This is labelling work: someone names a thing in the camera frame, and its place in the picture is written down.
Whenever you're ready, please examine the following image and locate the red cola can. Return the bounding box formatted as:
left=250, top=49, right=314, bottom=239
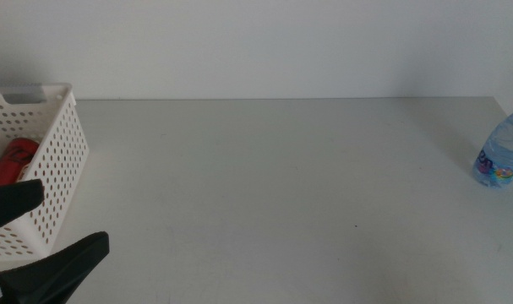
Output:
left=0, top=138, right=41, bottom=189

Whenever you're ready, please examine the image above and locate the clear water bottle blue cap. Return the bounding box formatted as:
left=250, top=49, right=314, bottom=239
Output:
left=472, top=98, right=513, bottom=189

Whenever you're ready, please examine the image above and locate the white perforated plastic basket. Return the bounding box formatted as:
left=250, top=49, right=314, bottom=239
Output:
left=0, top=83, right=90, bottom=263

